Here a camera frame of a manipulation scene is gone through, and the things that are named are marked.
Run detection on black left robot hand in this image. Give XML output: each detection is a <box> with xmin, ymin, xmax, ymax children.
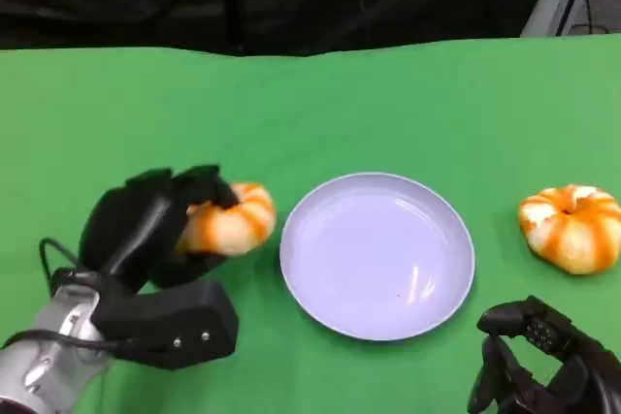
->
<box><xmin>78</xmin><ymin>164</ymin><xmax>240</xmax><ymax>292</ymax></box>

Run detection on orange white toy bread roll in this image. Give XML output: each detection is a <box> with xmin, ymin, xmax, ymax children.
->
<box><xmin>175</xmin><ymin>182</ymin><xmax>278</xmax><ymax>257</ymax></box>
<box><xmin>518</xmin><ymin>184</ymin><xmax>621</xmax><ymax>275</ymax></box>

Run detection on lilac plate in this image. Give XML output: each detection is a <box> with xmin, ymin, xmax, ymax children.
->
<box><xmin>278</xmin><ymin>172</ymin><xmax>476</xmax><ymax>342</ymax></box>

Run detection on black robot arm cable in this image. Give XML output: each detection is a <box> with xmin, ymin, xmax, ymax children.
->
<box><xmin>0</xmin><ymin>237</ymin><xmax>147</xmax><ymax>351</ymax></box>

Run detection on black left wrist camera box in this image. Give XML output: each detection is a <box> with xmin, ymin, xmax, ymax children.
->
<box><xmin>89</xmin><ymin>278</ymin><xmax>240</xmax><ymax>370</ymax></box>

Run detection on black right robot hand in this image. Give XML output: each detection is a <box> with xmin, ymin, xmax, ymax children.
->
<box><xmin>467</xmin><ymin>294</ymin><xmax>621</xmax><ymax>414</ymax></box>

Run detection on green table cloth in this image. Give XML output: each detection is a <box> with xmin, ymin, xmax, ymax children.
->
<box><xmin>0</xmin><ymin>33</ymin><xmax>621</xmax><ymax>414</ymax></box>

